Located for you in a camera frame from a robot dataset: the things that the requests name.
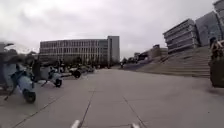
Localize robot's own part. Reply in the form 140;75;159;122
70;119;81;128
130;122;141;128

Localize tall glass building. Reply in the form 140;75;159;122
194;0;224;48

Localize grey paved plaza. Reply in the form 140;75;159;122
0;68;224;128

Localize low distant building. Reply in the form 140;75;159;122
133;44;169;61

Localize grey layered building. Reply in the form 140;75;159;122
162;18;201;55

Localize row of parked bicycles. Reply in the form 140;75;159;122
0;43;96;104

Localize person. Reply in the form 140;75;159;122
208;36;224;63

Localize long grey building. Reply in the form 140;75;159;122
39;35;121;66

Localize wide grey steps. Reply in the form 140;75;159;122
123;45;213;79

